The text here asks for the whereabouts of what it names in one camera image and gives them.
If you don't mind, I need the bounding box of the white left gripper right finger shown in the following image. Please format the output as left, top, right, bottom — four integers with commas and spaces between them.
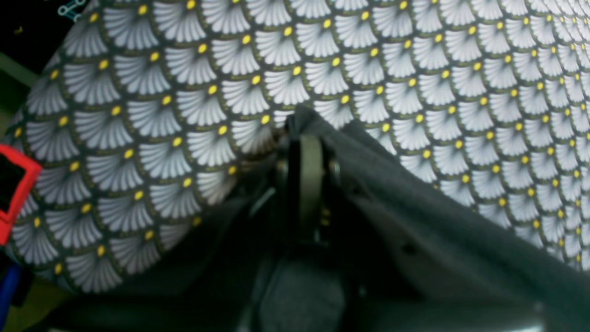
300, 134, 339, 240

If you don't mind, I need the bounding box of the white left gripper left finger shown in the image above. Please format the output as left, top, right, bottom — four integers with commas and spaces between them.
275, 136, 301, 244

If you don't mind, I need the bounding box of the dark grey T-shirt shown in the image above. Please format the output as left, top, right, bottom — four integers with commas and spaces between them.
256, 107, 589, 332

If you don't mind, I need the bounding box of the fan-patterned table cloth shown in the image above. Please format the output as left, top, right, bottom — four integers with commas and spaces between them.
1, 0, 589, 293

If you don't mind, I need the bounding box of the red and black clamp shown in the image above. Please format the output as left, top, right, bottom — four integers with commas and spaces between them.
0, 144, 42, 246

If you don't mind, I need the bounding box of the blue clamp left edge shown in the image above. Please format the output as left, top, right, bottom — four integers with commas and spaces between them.
0, 263, 23, 331

